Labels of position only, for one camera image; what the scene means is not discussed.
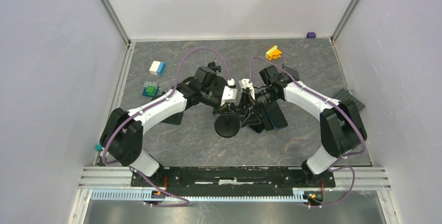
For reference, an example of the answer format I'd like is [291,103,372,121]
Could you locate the purple small block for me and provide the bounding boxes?
[306,32,316,39]

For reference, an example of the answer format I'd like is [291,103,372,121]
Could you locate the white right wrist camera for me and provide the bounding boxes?
[240,78,255,100]

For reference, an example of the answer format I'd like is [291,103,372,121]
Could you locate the black folding desk stand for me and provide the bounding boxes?
[162,112,183,126]

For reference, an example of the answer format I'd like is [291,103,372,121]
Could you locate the dark grey phone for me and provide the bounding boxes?
[260,107,274,131]

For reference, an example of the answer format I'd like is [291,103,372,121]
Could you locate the black phone stand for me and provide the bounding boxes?
[212,108,240,138]
[202,61,227,91]

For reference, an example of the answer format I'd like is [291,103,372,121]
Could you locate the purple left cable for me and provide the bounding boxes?
[102,47,232,207]

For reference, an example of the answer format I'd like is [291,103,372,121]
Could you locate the white blue toy block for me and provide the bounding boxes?
[149,61,165,76]

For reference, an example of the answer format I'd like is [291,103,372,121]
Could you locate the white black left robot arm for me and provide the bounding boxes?
[100,66,237,186]

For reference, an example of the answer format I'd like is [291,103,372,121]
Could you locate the grey studded baseplate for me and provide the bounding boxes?
[333,89,365,111]

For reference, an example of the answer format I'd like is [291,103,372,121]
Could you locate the green blue toy bricks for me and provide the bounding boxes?
[142,81,159,97]

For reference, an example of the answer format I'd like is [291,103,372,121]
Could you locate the black flat phone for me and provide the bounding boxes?
[248,125,265,134]

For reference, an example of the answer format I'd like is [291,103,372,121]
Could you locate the black rear phone stand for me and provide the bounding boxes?
[202,61,227,91]

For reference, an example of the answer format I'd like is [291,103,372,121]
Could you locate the black phone light blue edge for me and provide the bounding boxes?
[235,92,250,121]

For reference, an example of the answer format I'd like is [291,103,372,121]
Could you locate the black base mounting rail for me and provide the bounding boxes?
[150,166,336,197]

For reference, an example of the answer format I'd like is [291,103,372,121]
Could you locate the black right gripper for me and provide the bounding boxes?
[237,87,274,126]

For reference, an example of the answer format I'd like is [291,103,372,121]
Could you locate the yellow orange toy block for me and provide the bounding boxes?
[265,45,282,60]

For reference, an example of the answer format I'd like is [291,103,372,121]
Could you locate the black front phone stand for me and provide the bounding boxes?
[212,108,240,138]

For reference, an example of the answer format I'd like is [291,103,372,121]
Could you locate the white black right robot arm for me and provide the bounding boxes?
[239,65,367,186]

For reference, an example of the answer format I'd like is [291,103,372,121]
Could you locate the dark blue edged phone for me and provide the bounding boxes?
[265,102,288,130]

